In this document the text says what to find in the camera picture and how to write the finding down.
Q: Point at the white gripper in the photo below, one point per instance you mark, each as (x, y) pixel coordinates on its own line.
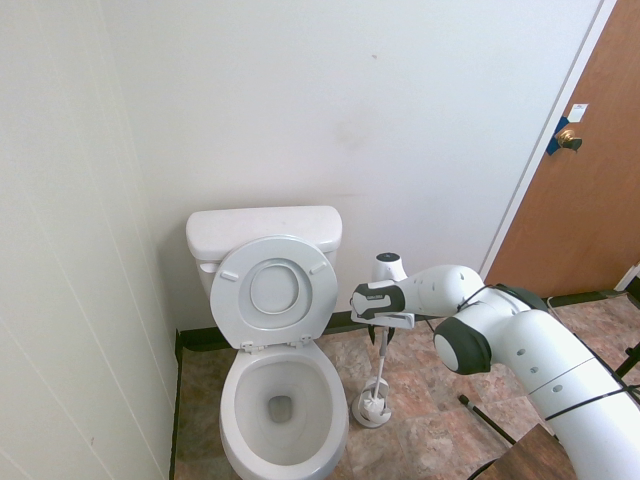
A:
(385, 319)

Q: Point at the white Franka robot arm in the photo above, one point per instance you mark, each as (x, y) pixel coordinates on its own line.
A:
(540, 340)

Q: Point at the white toilet brush holder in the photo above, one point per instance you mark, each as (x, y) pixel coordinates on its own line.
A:
(370, 423)

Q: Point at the white toilet seat lid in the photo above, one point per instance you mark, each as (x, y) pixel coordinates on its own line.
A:
(275, 287)

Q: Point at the white toilet seat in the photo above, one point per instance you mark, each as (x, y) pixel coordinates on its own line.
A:
(235, 310)

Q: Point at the white toilet bowl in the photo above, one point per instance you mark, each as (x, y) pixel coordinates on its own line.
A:
(228, 405)

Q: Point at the white toilet tank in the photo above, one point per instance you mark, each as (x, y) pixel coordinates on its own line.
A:
(207, 282)

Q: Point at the black rod with foot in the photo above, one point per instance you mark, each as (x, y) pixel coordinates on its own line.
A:
(487, 420)

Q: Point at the white tank lid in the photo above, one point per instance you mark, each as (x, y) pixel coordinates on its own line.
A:
(260, 225)

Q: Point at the dark wooden table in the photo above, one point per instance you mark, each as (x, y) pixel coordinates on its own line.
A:
(535, 460)

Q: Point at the black door threshold strip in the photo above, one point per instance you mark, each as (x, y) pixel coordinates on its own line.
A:
(585, 297)

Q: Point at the brown wooden door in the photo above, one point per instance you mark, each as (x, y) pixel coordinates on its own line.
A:
(575, 210)

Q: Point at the blue tape strip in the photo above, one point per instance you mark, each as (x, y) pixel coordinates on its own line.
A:
(552, 147)

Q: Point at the brass door knob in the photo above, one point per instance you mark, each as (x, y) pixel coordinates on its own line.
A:
(566, 136)

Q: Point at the white door sticker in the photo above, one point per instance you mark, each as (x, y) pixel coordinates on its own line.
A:
(577, 114)

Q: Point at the long black wall baseboard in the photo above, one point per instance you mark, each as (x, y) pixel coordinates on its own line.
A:
(200, 339)

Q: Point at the short black wall baseboard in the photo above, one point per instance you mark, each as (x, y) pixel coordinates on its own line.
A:
(174, 425)

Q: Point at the black camera tripod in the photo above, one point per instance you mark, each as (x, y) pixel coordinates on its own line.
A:
(635, 351)

